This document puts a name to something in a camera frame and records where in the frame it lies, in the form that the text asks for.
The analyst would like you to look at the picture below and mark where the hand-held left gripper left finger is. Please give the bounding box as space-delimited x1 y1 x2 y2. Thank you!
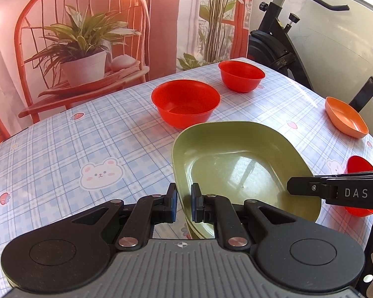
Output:
70 183 178 251

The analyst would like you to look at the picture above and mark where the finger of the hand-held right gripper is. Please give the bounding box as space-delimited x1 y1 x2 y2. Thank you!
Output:
287 170 373 207

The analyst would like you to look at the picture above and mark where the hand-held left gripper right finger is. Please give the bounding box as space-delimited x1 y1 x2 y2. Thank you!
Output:
190 183 299 251

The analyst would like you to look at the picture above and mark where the red plastic bowl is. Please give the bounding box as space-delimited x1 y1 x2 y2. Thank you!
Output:
343 156 373 216
151 80 221 129
218 60 266 93

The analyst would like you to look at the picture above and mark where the green plastic plate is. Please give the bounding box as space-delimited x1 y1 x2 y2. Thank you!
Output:
172 121 322 239

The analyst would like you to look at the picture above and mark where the orange plastic plate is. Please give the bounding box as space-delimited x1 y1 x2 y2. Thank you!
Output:
325 96 369 139

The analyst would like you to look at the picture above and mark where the checked bear print tablecloth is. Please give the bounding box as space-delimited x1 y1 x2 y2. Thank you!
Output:
0 57 373 289

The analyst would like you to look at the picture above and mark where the black exercise bike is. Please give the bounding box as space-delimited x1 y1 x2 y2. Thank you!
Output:
247 0 373 112

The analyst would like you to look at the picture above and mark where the printed plant backdrop cloth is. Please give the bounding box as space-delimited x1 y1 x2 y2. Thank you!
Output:
0 0 255 149

